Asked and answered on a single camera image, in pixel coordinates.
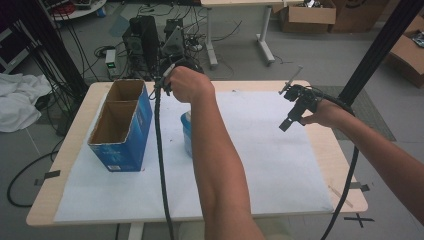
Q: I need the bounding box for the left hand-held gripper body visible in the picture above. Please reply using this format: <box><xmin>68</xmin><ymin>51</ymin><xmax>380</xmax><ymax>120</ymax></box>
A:
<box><xmin>155</xmin><ymin>18</ymin><xmax>205</xmax><ymax>98</ymax></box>

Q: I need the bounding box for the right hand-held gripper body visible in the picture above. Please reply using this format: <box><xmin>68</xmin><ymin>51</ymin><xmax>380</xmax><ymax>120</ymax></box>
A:
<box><xmin>278</xmin><ymin>64</ymin><xmax>324</xmax><ymax>123</ymax></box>

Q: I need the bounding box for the person's right hand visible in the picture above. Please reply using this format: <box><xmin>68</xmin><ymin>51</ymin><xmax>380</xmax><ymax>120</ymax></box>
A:
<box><xmin>299</xmin><ymin>98</ymin><xmax>351</xmax><ymax>130</ymax></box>

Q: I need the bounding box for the person's left hand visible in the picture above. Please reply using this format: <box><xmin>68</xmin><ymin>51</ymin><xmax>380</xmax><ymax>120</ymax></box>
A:
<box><xmin>164</xmin><ymin>65</ymin><xmax>216</xmax><ymax>104</ymax></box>

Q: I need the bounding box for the black equipment box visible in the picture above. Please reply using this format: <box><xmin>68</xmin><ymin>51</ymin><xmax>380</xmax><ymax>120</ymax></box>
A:
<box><xmin>121</xmin><ymin>14</ymin><xmax>161</xmax><ymax>73</ymax></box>

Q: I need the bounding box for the white table mat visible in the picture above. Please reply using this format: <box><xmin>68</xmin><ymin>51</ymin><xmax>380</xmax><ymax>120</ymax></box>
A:
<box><xmin>53</xmin><ymin>90</ymin><xmax>335</xmax><ymax>223</ymax></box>

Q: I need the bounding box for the light wooden table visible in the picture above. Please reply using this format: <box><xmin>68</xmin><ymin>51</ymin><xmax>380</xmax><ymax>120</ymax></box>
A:
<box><xmin>25</xmin><ymin>79</ymin><xmax>369</xmax><ymax>240</ymax></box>

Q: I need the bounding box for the grey power supply green light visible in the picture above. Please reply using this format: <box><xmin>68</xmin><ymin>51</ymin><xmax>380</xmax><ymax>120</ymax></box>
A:
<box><xmin>104</xmin><ymin>48</ymin><xmax>118</xmax><ymax>72</ymax></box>

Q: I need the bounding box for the white desk with metal legs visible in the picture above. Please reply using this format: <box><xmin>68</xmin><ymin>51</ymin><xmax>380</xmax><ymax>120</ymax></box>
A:
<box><xmin>199</xmin><ymin>0</ymin><xmax>303</xmax><ymax>68</ymax></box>

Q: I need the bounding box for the open brown cardboard box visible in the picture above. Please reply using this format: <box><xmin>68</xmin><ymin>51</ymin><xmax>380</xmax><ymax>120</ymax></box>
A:
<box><xmin>272</xmin><ymin>0</ymin><xmax>338</xmax><ymax>35</ymax></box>

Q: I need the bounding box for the blue cup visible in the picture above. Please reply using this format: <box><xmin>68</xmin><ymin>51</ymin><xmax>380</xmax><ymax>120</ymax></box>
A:
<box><xmin>180</xmin><ymin>110</ymin><xmax>195</xmax><ymax>158</ymax></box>

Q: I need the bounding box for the black metal stand beam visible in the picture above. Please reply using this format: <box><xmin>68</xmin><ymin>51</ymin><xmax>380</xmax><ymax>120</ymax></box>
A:
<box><xmin>337</xmin><ymin>0</ymin><xmax>424</xmax><ymax>108</ymax></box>

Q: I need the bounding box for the grey tape piece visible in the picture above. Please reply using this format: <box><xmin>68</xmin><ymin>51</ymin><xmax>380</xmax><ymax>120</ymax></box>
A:
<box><xmin>349</xmin><ymin>181</ymin><xmax>371</xmax><ymax>193</ymax></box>

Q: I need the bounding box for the round white table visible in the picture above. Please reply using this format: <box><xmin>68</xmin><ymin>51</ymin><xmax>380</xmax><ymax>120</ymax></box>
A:
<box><xmin>43</xmin><ymin>0</ymin><xmax>108</xmax><ymax>22</ymax></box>

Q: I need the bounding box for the large closed brown cardboard box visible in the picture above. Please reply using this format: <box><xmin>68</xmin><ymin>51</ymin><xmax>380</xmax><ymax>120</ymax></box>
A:
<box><xmin>328</xmin><ymin>0</ymin><xmax>390</xmax><ymax>35</ymax></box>

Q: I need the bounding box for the blue open cardboard box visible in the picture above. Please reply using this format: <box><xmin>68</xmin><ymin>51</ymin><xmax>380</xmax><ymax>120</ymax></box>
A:
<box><xmin>87</xmin><ymin>78</ymin><xmax>154</xmax><ymax>173</ymax></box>

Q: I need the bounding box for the brown cardboard box with flap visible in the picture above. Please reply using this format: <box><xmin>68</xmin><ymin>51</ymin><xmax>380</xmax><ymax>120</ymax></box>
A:
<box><xmin>383</xmin><ymin>14</ymin><xmax>424</xmax><ymax>89</ymax></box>

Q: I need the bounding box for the white crumpled cloth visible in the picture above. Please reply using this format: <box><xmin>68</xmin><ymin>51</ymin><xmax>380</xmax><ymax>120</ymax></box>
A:
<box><xmin>0</xmin><ymin>72</ymin><xmax>53</xmax><ymax>134</ymax></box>

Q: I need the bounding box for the black tape strip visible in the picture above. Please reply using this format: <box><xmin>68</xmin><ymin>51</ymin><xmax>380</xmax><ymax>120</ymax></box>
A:
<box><xmin>33</xmin><ymin>169</ymin><xmax>62</xmax><ymax>187</ymax></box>

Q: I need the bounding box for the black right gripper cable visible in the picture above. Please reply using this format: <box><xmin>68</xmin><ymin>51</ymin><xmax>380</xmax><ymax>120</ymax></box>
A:
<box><xmin>311</xmin><ymin>87</ymin><xmax>361</xmax><ymax>240</ymax></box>

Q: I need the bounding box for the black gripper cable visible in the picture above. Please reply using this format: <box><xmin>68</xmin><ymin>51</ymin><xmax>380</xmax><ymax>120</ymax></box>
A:
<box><xmin>311</xmin><ymin>87</ymin><xmax>361</xmax><ymax>240</ymax></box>
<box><xmin>153</xmin><ymin>74</ymin><xmax>176</xmax><ymax>240</ymax></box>

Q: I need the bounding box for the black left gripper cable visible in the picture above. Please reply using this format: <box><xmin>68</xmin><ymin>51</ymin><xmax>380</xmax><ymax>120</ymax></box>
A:
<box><xmin>153</xmin><ymin>74</ymin><xmax>176</xmax><ymax>240</ymax></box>

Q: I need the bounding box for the black stand with cables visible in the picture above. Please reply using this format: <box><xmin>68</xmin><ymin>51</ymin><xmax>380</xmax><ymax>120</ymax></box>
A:
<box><xmin>18</xmin><ymin>0</ymin><xmax>90</xmax><ymax>100</ymax></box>

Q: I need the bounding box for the black floor cable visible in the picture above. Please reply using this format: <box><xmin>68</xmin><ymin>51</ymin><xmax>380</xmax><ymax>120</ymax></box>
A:
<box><xmin>6</xmin><ymin>149</ymin><xmax>60</xmax><ymax>208</ymax></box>

